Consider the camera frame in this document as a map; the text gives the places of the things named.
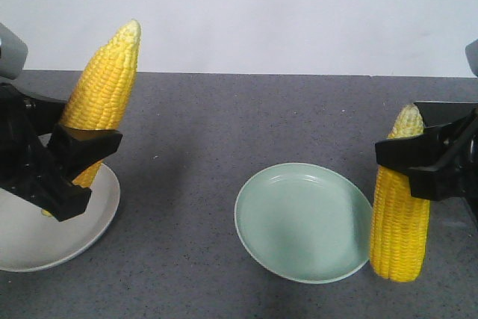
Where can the yellow corn cob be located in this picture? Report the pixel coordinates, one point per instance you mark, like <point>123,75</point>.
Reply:
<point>103,90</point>
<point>399,228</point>

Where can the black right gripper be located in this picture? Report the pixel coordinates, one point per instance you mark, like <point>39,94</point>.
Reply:
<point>441,163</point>

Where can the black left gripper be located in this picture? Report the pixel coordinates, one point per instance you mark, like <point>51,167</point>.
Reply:
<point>28,169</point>

